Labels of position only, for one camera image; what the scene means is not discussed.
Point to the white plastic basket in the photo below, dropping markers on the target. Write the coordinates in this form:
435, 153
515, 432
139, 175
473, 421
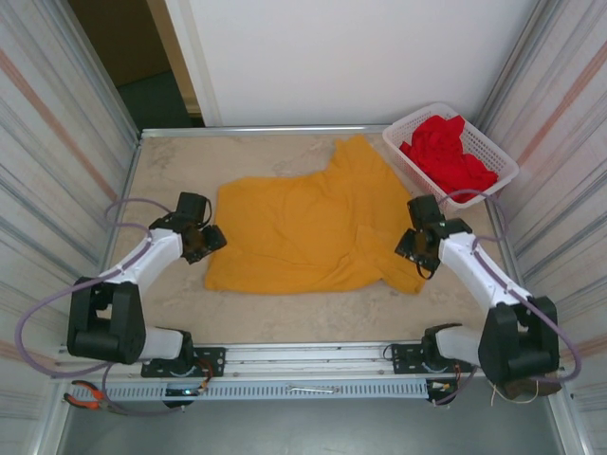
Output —
403, 163

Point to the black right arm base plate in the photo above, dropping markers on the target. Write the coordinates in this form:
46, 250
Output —
403, 358

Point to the white door frame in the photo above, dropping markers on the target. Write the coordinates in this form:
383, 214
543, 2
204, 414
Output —
196, 71

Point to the aluminium mounting rail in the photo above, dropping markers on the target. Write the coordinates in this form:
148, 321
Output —
303, 362

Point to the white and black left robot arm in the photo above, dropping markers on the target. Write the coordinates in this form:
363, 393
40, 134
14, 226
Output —
142, 256

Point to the red cloth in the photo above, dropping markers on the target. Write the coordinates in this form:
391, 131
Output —
450, 156

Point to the small silver wrench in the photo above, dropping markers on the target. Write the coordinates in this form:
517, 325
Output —
308, 389

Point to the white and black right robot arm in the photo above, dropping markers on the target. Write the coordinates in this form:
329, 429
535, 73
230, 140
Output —
474, 265

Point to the yellow t-shirt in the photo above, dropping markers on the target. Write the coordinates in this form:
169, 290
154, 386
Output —
303, 227

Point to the brown wooden panel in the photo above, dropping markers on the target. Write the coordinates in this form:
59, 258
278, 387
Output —
118, 38

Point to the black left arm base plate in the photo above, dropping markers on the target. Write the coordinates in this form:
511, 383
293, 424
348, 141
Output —
213, 360

